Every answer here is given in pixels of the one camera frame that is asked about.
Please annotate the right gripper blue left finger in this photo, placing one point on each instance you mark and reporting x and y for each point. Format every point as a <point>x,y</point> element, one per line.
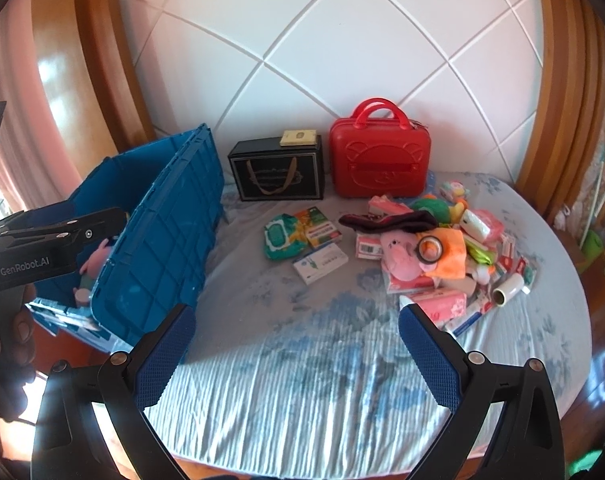
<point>137,382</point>

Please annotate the green wet wipes pack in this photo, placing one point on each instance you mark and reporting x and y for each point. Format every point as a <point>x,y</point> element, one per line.
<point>284,238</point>

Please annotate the pink tissue pack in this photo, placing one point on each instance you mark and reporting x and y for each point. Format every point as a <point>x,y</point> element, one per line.
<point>441,305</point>

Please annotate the white blue medicine box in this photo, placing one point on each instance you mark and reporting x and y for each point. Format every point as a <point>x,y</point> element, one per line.
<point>320,263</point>

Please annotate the green plastic bucket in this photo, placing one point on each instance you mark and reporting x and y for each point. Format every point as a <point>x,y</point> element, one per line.
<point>592,246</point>

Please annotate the pink pig plush in crate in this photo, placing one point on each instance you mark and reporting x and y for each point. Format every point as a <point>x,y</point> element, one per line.
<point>89,272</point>

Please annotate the black tape roll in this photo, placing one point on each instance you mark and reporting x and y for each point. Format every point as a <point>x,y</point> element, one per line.
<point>429,249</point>

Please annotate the small white paper roll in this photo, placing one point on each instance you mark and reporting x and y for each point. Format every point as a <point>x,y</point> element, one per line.
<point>506,290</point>

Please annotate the green plush toy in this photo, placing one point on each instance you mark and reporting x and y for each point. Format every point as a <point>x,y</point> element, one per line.
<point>441,210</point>

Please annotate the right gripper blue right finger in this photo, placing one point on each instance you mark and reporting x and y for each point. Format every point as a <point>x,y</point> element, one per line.
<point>467,389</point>

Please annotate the black gift box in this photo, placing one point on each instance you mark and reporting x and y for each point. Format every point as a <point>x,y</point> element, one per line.
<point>263,169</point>

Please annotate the person's left hand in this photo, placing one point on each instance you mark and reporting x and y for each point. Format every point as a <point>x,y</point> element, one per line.
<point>12,375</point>

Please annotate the pink pig plush orange hood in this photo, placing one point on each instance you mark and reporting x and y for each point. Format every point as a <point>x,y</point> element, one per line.
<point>400,259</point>

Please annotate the red toy suitcase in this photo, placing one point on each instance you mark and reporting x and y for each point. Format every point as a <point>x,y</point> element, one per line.
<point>379,150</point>

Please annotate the dark maroon knitted hat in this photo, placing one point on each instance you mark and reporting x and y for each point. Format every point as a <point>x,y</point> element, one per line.
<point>410,222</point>

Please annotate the blue plastic storage crate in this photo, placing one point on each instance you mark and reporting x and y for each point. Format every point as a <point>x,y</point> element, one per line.
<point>171,190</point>

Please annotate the small beige box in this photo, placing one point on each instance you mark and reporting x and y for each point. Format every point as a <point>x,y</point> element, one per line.
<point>298,137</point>

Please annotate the green orange medicine box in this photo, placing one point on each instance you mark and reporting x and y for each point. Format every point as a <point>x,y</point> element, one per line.
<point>318,229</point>

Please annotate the colourful toy ball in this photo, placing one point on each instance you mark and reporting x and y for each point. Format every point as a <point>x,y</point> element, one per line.
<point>453,191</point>

